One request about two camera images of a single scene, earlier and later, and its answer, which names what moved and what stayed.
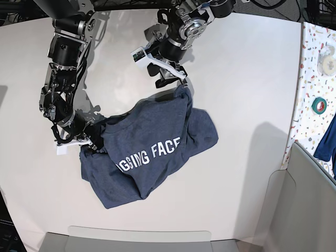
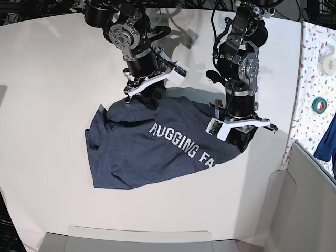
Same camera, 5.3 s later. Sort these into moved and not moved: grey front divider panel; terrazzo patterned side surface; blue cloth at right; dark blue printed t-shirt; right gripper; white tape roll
Moved: dark blue printed t-shirt; right gripper
Not moved: terrazzo patterned side surface; blue cloth at right; grey front divider panel; white tape roll
